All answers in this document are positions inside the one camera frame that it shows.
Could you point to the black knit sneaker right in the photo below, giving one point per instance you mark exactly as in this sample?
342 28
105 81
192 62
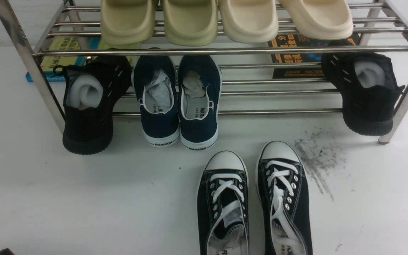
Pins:
369 90

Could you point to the navy canvas slip-on shoe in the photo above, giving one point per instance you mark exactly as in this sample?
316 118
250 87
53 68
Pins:
154 82
199 80

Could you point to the black white lace-up sneaker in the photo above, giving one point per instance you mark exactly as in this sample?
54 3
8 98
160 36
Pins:
281 183
222 206

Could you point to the stainless steel shoe rack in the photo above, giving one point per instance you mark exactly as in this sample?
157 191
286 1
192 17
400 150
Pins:
66 22

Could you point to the olive green foam slipper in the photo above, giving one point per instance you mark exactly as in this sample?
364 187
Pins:
126 22
190 22

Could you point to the black knit sneaker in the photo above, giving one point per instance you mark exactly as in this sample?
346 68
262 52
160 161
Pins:
92 90
369 90

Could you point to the green and blue book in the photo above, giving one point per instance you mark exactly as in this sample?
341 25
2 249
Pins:
70 43

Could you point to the cream foam slipper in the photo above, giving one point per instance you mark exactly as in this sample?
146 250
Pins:
321 19
249 21

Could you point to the black knit sneaker left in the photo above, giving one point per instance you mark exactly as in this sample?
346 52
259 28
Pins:
92 90

